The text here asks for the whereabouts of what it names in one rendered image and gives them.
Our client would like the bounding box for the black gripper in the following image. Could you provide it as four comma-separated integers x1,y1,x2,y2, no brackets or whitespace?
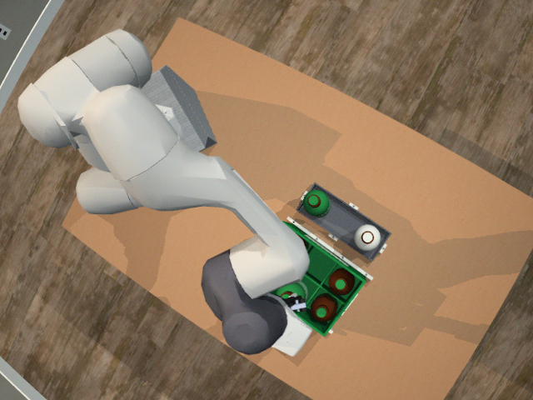
274,293,307,312

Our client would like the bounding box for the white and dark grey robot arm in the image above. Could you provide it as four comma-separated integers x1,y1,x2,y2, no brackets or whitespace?
17,29,312,357

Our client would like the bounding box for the green bottle crate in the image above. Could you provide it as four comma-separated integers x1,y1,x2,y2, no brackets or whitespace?
286,223,366,337

